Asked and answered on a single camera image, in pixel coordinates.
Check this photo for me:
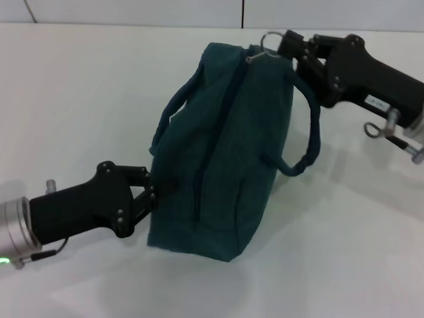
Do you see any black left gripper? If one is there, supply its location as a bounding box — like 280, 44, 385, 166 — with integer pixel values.
28, 160, 180, 246

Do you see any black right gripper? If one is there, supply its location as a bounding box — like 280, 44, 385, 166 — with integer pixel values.
276, 29, 424, 129

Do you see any dark teal insulated bag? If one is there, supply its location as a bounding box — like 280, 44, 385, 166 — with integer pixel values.
146, 30, 323, 264

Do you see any right arm connector cable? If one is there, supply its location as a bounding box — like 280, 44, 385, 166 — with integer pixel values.
363, 108, 424, 164

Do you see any arm connector cable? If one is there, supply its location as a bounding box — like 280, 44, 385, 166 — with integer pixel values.
12, 178, 71, 270
363, 108, 424, 164

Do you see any left arm connector cable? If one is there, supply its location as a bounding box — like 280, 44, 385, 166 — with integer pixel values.
12, 178, 71, 270

